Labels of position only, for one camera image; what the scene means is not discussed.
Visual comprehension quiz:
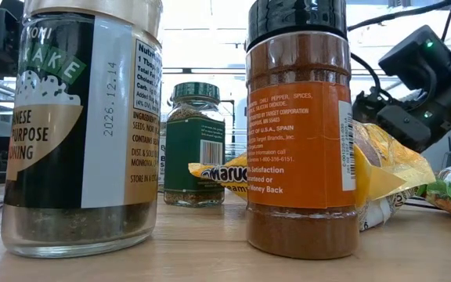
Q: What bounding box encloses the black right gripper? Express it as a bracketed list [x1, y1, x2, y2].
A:
[352, 92, 451, 154]

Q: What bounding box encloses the yellow Maruchan ramen packet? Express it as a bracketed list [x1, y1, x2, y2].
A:
[188, 121, 437, 232]

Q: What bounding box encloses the black lid chili powder jar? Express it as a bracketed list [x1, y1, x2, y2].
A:
[244, 0, 360, 261]

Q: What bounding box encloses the green lid spice jar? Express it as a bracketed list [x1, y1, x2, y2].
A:
[163, 81, 226, 208]

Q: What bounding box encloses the white lid spice jar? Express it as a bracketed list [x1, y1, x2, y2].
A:
[157, 132, 168, 186]

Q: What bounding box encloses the gold lid furikake jar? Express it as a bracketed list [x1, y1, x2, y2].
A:
[0, 0, 164, 259]

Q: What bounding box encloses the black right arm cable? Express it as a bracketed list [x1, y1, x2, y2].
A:
[403, 198, 444, 211]

